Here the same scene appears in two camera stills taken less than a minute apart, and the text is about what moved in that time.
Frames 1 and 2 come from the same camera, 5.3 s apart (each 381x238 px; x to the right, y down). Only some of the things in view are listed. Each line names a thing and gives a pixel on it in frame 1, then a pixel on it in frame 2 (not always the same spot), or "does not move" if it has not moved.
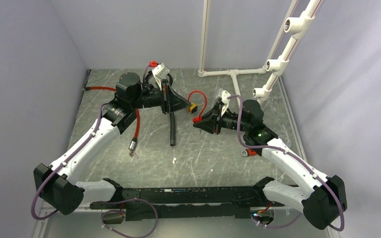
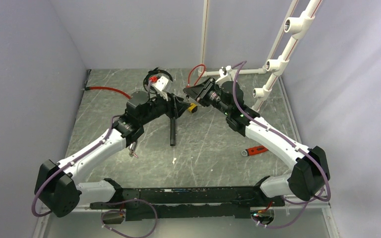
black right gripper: x=211 y=123 → x=194 y=91
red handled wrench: x=248 y=152 does not move
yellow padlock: x=193 y=108 does not move
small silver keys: x=133 y=153 does not move
